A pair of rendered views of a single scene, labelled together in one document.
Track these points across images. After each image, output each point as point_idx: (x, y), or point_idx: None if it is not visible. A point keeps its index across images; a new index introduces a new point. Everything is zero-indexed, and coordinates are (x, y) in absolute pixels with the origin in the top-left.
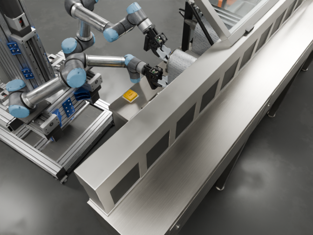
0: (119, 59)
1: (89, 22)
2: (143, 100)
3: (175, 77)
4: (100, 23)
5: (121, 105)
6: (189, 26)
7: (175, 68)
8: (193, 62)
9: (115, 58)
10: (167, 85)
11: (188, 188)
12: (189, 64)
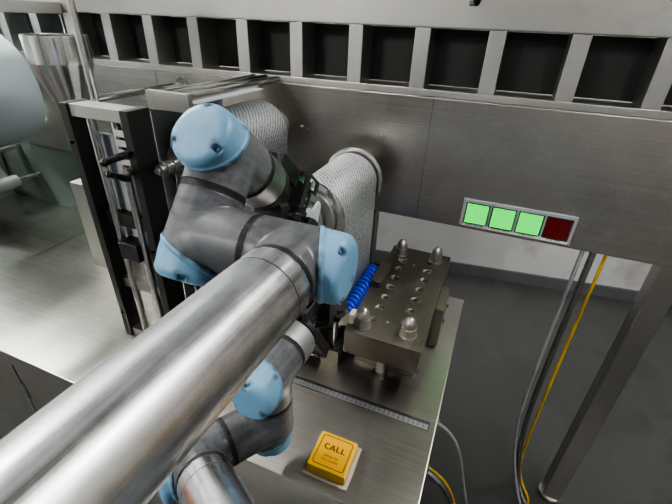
0: (220, 467)
1: (235, 375)
2: (336, 414)
3: (349, 233)
4: (277, 275)
5: (384, 478)
6: (162, 187)
7: (349, 209)
8: (340, 167)
9: (223, 481)
10: None
11: (669, 105)
12: (346, 173)
